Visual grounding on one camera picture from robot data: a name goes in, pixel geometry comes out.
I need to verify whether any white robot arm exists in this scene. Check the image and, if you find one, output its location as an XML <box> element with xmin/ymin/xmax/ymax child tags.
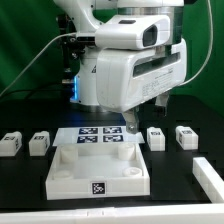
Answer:
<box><xmin>53</xmin><ymin>0</ymin><xmax>187</xmax><ymax>133</ymax></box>

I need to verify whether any white cable right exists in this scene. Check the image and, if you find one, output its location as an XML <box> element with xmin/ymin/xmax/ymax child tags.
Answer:
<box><xmin>181</xmin><ymin>0</ymin><xmax>214</xmax><ymax>87</ymax></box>

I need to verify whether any white cable left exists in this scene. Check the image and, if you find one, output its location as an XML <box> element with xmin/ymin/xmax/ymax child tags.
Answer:
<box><xmin>0</xmin><ymin>32</ymin><xmax>78</xmax><ymax>98</ymax></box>

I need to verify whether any white square table top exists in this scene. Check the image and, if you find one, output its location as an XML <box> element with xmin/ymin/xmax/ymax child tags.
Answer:
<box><xmin>45</xmin><ymin>142</ymin><xmax>150</xmax><ymax>200</ymax></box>

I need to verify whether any white cable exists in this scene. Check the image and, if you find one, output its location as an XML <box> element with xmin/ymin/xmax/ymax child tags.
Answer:
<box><xmin>0</xmin><ymin>32</ymin><xmax>78</xmax><ymax>98</ymax></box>
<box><xmin>181</xmin><ymin>0</ymin><xmax>214</xmax><ymax>87</ymax></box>

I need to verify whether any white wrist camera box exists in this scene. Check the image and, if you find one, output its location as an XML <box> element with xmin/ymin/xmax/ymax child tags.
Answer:
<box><xmin>95</xmin><ymin>15</ymin><xmax>171</xmax><ymax>50</ymax></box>

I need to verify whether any black camera on base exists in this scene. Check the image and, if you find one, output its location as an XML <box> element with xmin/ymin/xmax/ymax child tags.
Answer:
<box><xmin>75</xmin><ymin>32</ymin><xmax>95</xmax><ymax>46</ymax></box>

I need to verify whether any black stand behind robot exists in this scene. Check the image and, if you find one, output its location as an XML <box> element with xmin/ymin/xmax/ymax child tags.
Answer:
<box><xmin>56</xmin><ymin>14</ymin><xmax>83</xmax><ymax>99</ymax></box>

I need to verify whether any white sheet with tags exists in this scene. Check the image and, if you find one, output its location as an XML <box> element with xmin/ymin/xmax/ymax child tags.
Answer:
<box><xmin>53</xmin><ymin>126</ymin><xmax>144</xmax><ymax>146</ymax></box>

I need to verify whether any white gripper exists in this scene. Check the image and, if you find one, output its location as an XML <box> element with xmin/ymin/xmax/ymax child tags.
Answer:
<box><xmin>96</xmin><ymin>39</ymin><xmax>187</xmax><ymax>134</ymax></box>

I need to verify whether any black cable on table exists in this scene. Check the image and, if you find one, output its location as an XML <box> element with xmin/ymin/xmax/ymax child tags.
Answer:
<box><xmin>0</xmin><ymin>84</ymin><xmax>73</xmax><ymax>101</ymax></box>

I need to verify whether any white L-shaped obstacle fence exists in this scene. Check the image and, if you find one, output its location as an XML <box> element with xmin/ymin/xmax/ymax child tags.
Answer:
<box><xmin>0</xmin><ymin>157</ymin><xmax>224</xmax><ymax>224</ymax></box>

